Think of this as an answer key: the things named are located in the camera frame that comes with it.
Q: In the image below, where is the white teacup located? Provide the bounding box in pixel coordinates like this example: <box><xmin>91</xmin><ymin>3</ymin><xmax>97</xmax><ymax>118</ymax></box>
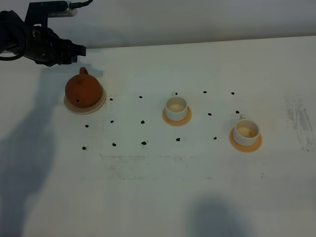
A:
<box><xmin>233</xmin><ymin>114</ymin><xmax>260</xmax><ymax>147</ymax></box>
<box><xmin>165</xmin><ymin>92</ymin><xmax>188</xmax><ymax>112</ymax></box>

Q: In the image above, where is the white teacup far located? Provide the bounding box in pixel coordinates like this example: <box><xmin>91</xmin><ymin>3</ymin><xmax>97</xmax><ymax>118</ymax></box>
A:
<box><xmin>233</xmin><ymin>114</ymin><xmax>260</xmax><ymax>147</ymax></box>

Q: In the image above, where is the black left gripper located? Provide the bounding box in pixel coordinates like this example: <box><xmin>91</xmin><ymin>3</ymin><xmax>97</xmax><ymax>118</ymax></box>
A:
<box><xmin>14</xmin><ymin>24</ymin><xmax>86</xmax><ymax>66</ymax></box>

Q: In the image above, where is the beige round teapot coaster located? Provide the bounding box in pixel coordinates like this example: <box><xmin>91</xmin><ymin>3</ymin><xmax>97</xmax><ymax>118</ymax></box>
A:
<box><xmin>64</xmin><ymin>84</ymin><xmax>106</xmax><ymax>115</ymax></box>

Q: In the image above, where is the orange coaster near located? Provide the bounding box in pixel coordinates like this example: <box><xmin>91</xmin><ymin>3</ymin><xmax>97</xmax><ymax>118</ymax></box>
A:
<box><xmin>162</xmin><ymin>106</ymin><xmax>192</xmax><ymax>126</ymax></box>

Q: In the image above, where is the orange coaster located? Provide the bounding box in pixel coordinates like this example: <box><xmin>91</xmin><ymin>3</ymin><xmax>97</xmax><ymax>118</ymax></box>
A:
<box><xmin>162</xmin><ymin>106</ymin><xmax>192</xmax><ymax>126</ymax></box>
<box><xmin>229</xmin><ymin>128</ymin><xmax>263</xmax><ymax>153</ymax></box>

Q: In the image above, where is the white teacup near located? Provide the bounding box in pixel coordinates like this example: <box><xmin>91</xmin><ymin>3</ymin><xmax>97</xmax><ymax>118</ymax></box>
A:
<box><xmin>165</xmin><ymin>92</ymin><xmax>188</xmax><ymax>112</ymax></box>

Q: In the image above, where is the orange coaster far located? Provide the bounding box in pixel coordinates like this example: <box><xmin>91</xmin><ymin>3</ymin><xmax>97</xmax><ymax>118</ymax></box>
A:
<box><xmin>229</xmin><ymin>128</ymin><xmax>263</xmax><ymax>153</ymax></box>

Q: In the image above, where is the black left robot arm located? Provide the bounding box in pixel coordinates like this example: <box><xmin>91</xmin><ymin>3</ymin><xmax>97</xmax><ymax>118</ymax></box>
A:
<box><xmin>0</xmin><ymin>10</ymin><xmax>86</xmax><ymax>67</ymax></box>

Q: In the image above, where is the black camera cable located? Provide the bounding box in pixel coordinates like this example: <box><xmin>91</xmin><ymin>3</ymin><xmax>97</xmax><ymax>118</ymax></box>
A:
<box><xmin>70</xmin><ymin>0</ymin><xmax>94</xmax><ymax>8</ymax></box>

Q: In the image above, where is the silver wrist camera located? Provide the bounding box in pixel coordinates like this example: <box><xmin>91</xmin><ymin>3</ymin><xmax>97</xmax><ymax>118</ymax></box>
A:
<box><xmin>25</xmin><ymin>0</ymin><xmax>77</xmax><ymax>27</ymax></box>

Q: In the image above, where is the brown clay teapot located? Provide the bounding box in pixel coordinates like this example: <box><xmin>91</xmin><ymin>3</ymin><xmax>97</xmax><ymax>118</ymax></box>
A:
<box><xmin>65</xmin><ymin>67</ymin><xmax>100</xmax><ymax>101</ymax></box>

